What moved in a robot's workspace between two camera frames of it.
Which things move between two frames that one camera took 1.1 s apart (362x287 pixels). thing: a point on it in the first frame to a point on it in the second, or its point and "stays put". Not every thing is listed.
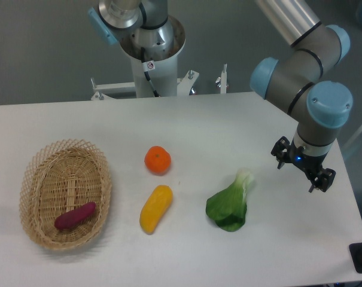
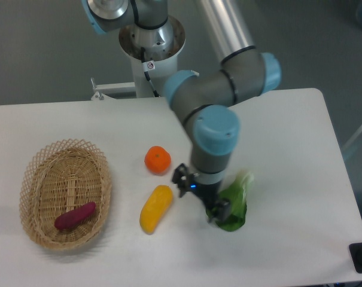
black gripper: (310, 164) to (208, 194)
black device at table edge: (361, 254) stays put
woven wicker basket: (59, 177) stays put
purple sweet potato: (72, 217) stays put
